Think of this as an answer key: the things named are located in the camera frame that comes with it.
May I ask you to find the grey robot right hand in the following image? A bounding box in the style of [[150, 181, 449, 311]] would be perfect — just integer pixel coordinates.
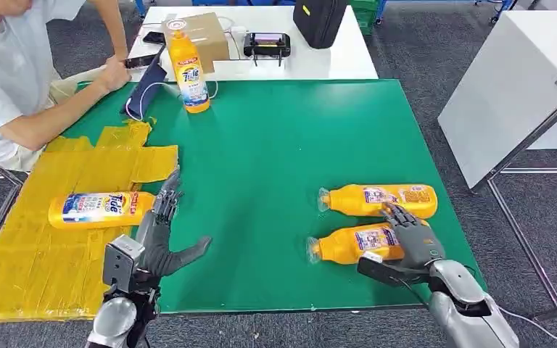
[[380, 202, 447, 270]]

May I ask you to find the black handheld controller with screen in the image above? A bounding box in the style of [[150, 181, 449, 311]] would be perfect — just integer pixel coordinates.
[[243, 32, 292, 67]]

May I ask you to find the person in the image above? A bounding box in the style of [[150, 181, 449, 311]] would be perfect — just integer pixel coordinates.
[[0, 0, 133, 173]]

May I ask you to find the green table mat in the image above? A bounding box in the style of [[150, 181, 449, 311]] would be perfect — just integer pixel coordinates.
[[62, 78, 488, 315]]

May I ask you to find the dark blue pouch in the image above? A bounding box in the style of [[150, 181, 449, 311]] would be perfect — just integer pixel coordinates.
[[124, 59, 169, 121]]

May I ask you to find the white floor cable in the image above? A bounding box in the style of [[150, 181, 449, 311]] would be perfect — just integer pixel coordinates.
[[497, 304, 557, 342]]

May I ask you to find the green plastic crate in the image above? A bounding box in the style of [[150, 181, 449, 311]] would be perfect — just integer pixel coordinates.
[[347, 0, 380, 36]]

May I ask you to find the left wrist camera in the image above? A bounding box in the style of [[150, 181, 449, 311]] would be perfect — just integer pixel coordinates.
[[102, 234, 146, 294]]

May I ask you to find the grey metal table frame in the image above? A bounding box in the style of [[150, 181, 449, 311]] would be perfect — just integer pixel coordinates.
[[484, 165, 557, 323]]

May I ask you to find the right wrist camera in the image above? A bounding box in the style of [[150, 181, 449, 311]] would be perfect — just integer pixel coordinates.
[[356, 250, 431, 288]]

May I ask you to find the person's right hand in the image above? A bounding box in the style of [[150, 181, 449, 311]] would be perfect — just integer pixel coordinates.
[[96, 63, 132, 93]]

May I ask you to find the empty white table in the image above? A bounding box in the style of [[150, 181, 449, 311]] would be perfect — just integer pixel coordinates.
[[437, 10, 557, 190]]

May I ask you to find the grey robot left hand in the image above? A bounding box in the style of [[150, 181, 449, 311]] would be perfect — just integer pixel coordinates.
[[135, 167, 213, 278]]

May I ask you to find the white charging cable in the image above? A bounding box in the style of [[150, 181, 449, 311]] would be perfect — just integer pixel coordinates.
[[124, 79, 219, 122]]

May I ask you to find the smartphone with lit screen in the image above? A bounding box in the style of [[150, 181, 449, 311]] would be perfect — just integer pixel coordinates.
[[123, 52, 158, 70]]

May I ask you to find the brown cardboard box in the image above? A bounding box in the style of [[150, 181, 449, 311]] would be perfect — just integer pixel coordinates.
[[161, 12, 231, 75]]

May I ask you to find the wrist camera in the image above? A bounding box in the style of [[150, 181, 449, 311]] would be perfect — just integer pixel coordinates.
[[356, 250, 431, 288], [102, 234, 146, 294]]

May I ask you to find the black bag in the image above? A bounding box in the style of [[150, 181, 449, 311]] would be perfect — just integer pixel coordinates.
[[292, 0, 349, 50]]

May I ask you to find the yellow sheet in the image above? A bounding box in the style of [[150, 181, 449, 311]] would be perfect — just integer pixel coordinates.
[[0, 119, 180, 323]]

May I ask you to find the orange detergent bottle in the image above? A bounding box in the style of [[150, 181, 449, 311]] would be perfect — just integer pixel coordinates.
[[316, 183, 439, 220], [305, 220, 431, 266], [47, 191, 157, 231], [167, 19, 211, 115]]

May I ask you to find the blue metal rack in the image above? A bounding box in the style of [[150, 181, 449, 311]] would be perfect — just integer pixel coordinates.
[[376, 0, 513, 25]]

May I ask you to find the white table with items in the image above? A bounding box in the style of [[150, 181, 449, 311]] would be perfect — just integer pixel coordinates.
[[127, 4, 379, 83]]

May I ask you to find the black smartphone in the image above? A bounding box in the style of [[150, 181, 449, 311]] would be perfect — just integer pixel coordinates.
[[142, 30, 167, 46]]

